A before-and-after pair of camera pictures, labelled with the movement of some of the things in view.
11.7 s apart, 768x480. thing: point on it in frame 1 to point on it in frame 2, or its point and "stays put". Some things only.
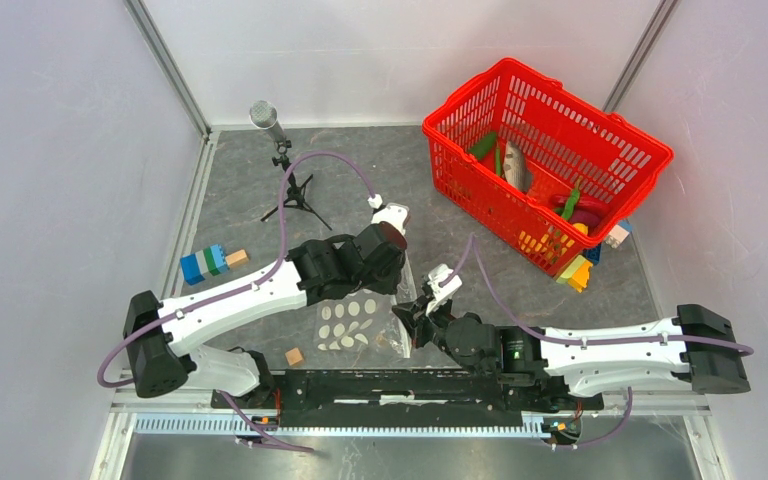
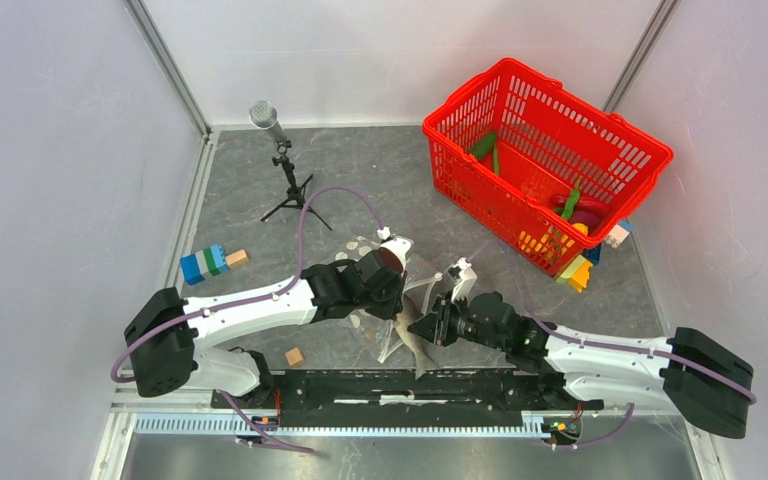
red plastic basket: [544, 170] stays put
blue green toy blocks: [196, 265] stays put
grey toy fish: [516, 167] to [411, 310]
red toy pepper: [583, 203] stays put
